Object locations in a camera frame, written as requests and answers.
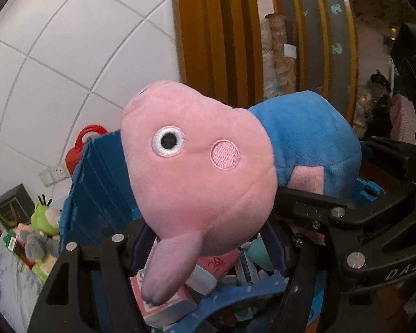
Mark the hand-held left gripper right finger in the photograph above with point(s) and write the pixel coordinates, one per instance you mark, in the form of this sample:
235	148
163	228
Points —
275	246

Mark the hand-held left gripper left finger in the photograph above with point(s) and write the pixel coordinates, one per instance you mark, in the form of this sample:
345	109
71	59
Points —
144	246

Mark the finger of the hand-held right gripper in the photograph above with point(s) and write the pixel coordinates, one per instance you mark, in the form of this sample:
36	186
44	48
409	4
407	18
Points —
367	229
391	156

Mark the pink and white box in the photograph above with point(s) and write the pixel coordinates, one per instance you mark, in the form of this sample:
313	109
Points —
170	305
218	265

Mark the blue three-armed boomerang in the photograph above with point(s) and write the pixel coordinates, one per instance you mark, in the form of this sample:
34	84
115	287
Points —
235	293

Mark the blue plastic crate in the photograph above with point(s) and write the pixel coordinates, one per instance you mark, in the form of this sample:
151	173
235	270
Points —
97	187

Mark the green frog plush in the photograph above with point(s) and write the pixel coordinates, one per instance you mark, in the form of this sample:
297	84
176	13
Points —
45	218

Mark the green and pink packet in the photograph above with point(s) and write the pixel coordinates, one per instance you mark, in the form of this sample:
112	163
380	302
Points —
41	270

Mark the grey plush toy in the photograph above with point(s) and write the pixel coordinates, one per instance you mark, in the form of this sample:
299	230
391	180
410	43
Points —
36	246

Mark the wooden slat glass partition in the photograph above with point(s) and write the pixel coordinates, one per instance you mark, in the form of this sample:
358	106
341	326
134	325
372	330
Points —
312	41

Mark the red toy suitcase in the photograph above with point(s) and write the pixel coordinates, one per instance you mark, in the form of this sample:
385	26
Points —
72	158

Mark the small pink pig plush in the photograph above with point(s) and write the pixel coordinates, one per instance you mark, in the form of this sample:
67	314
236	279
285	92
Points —
22	230

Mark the green cardboard box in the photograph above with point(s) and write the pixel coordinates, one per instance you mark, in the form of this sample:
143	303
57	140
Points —
12	242

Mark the rolled patterned wallpaper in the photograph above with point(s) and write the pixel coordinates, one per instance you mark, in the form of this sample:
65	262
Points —
277	69

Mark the white wall socket panel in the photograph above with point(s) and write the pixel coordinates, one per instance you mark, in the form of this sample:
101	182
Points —
53	173

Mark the curved wooden wall frame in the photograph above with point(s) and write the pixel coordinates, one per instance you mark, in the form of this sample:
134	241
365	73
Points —
211	41

